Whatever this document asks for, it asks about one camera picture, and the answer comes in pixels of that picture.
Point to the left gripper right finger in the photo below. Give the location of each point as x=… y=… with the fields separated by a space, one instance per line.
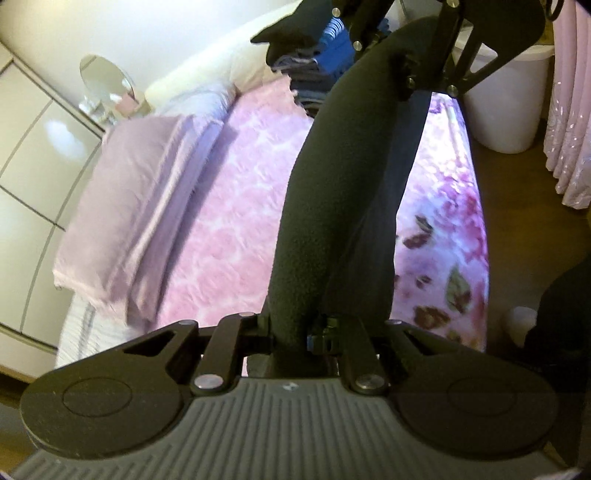
x=453 y=398

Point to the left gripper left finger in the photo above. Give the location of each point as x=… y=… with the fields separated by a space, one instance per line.
x=123 y=398

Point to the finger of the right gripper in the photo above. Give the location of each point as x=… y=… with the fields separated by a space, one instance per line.
x=458 y=46
x=362 y=18

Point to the black garment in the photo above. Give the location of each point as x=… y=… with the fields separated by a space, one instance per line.
x=335 y=251

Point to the stack of folded clothes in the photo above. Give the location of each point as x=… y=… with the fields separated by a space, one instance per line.
x=314 y=71

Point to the white laundry basket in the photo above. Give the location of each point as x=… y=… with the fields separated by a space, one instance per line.
x=503 y=111

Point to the light grey striped pillow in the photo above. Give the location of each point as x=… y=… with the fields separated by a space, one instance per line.
x=86 y=331

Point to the cream pillow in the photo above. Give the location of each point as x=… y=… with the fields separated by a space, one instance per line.
x=231 y=59

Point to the pink curtain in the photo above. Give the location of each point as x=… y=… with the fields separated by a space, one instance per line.
x=567 y=138

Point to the folded lilac blanket stack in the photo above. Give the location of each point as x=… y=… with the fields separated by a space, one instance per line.
x=116 y=247

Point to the pink floral bed blanket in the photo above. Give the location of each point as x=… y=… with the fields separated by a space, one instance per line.
x=222 y=257

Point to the round vanity mirror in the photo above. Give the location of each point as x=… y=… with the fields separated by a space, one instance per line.
x=109 y=93

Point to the white wardrobe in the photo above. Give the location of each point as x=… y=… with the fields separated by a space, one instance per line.
x=47 y=152

